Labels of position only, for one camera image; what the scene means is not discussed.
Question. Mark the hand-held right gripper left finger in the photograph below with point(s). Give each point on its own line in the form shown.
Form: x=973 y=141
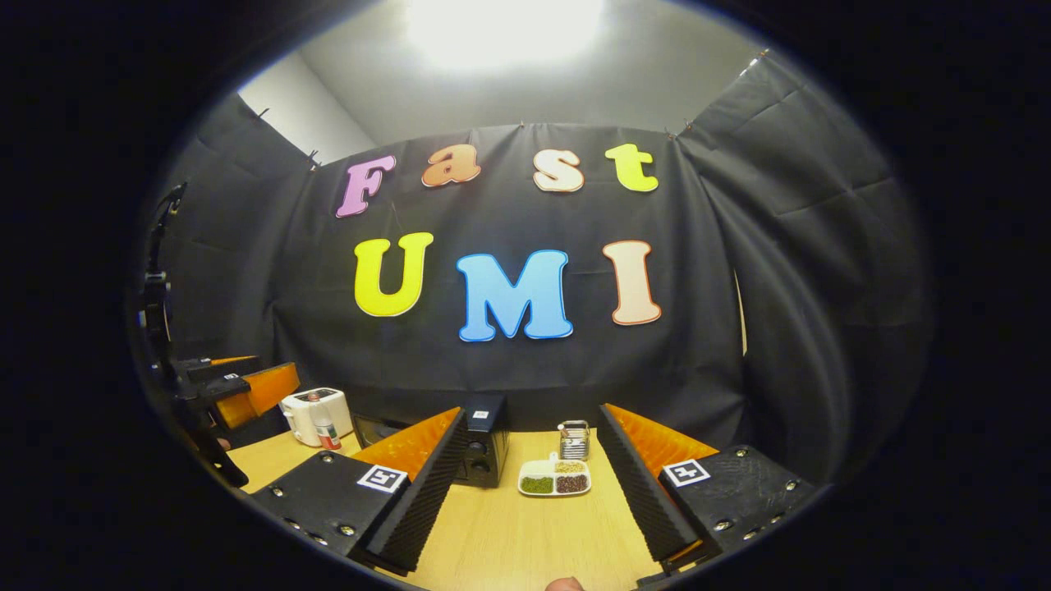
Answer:
x=427 y=492

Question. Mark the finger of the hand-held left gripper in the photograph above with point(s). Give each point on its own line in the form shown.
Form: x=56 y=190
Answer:
x=263 y=390
x=222 y=364

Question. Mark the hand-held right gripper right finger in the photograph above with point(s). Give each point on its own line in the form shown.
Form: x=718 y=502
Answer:
x=640 y=492

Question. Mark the black electric oven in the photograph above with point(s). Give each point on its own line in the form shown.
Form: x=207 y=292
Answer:
x=484 y=443

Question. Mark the white toaster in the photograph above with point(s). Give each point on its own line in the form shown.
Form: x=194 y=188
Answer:
x=308 y=410

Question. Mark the clear bottle with red label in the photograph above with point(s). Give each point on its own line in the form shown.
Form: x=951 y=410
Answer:
x=328 y=435

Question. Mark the white divided plate with beans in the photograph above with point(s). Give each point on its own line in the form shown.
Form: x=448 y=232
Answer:
x=554 y=478

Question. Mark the black backdrop cloth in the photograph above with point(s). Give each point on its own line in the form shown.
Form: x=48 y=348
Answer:
x=739 y=328

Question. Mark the large ceiling light panel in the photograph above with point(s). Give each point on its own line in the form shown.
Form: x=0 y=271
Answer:
x=505 y=29

